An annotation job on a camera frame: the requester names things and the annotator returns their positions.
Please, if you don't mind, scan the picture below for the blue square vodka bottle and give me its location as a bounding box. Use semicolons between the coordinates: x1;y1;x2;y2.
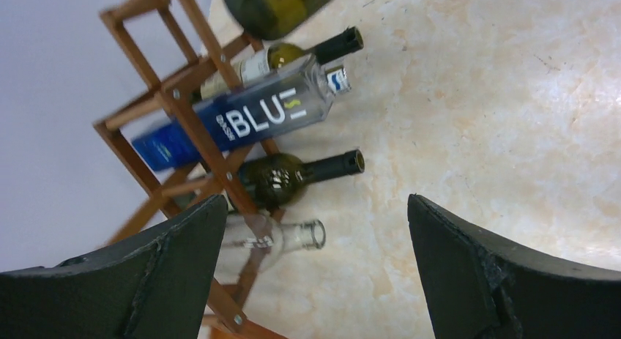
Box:
131;55;339;171

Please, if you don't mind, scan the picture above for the dark green lower wine bottle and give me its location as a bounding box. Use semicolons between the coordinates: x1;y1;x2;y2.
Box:
237;149;365;210

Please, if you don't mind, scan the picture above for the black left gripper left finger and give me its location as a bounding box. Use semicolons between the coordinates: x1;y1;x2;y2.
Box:
1;195;228;338

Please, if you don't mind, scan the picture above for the small clear glass bottle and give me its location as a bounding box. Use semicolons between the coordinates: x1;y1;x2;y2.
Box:
215;214;327;277

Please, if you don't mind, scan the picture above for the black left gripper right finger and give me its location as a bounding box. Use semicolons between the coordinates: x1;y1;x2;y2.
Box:
407;194;620;338

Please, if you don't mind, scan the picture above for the dark green labelled wine bottle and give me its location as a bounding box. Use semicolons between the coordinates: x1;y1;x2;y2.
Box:
223;0;332;41

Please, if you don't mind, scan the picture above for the brown wooden wine rack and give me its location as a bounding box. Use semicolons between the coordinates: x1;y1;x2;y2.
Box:
93;0;292;339

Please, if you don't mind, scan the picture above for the green white-labelled wine bottle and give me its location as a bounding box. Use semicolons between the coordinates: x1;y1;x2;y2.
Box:
231;26;364;94

